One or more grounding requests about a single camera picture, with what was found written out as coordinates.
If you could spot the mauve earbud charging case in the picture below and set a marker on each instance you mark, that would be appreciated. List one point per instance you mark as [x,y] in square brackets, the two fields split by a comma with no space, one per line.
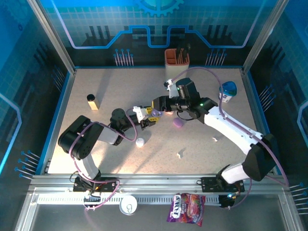
[178,124]

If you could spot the white earbud charging case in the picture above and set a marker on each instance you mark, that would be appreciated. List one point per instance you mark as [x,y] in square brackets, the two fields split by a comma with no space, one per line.
[139,142]

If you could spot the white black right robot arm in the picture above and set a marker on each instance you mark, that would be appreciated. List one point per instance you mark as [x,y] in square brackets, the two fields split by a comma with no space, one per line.
[260,158]

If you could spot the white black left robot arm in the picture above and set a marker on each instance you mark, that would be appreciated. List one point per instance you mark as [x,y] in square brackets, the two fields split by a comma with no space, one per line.
[79,139]

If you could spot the small bottle with black cap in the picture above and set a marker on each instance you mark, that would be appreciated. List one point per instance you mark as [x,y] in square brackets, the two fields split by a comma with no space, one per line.
[93,104]

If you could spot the blue table edge strip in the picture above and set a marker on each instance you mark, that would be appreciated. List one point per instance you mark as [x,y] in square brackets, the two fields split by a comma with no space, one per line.
[55,120]
[262,115]
[120,67]

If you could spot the black kitchen utensil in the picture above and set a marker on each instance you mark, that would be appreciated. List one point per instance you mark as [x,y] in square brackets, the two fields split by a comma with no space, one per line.
[187,53]

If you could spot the beige utensil holder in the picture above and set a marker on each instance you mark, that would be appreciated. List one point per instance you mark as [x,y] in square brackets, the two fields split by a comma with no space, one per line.
[170,54]

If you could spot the white pull-tab can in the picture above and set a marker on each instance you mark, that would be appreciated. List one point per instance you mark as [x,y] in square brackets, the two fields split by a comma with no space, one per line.
[128,204]

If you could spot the purple candy bag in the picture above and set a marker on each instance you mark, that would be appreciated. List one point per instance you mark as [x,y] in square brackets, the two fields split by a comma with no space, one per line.
[186,208]

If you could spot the black controller box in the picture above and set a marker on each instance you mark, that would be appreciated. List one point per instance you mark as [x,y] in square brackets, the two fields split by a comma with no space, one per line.
[226,202]

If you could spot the grey metal shelf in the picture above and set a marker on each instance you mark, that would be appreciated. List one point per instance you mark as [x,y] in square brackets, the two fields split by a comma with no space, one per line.
[60,219]

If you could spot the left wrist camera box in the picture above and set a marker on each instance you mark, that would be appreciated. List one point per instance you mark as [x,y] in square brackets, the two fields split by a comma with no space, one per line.
[139,113]

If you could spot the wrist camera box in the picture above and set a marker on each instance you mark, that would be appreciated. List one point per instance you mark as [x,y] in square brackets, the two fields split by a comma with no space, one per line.
[139,113]
[171,89]

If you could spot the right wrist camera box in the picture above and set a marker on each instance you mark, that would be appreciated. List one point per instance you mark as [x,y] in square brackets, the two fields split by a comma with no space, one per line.
[171,89]

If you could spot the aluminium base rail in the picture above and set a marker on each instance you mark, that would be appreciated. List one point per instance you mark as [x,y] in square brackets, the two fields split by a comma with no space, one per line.
[156,183]

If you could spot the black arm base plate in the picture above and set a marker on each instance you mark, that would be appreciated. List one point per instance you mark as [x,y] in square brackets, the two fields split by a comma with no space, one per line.
[108,186]
[209,185]

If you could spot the aluminium frame post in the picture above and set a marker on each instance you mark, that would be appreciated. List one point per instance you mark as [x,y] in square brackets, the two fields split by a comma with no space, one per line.
[263,36]
[53,36]

